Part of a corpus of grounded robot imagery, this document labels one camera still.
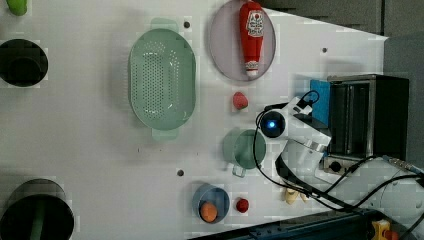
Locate red ketchup bottle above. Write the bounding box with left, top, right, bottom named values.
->
left=239, top=0, right=264, bottom=77

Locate green plastic mug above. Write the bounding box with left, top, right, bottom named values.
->
left=222, top=128, right=267, bottom=178

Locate green plastic colander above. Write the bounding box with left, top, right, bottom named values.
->
left=128, top=18, right=196, bottom=141

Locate grey round plate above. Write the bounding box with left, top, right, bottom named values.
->
left=209, top=0, right=276, bottom=81

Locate peeled toy banana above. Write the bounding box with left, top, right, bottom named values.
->
left=284, top=188, right=308, bottom=205

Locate pink toy strawberry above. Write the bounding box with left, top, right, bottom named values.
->
left=232, top=92, right=249, bottom=110

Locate green cylinder object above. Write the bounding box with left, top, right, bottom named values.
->
left=6, top=0, right=27, bottom=16

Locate blue plastic cup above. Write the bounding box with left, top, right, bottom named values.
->
left=192, top=183, right=230, bottom=224

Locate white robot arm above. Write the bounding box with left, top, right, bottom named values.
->
left=256, top=97, right=423, bottom=219

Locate small red toy strawberry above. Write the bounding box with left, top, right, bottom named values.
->
left=236, top=198, right=249, bottom=213

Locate black cylinder with green stripe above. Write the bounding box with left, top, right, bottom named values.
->
left=1, top=178, right=75, bottom=240

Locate blue metal frame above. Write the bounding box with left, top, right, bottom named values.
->
left=191, top=209, right=383, bottom=240

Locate black cylinder upper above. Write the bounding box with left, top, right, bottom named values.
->
left=0, top=39, right=49, bottom=87

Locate orange toy fruit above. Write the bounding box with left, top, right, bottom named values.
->
left=200, top=202, right=218, bottom=223

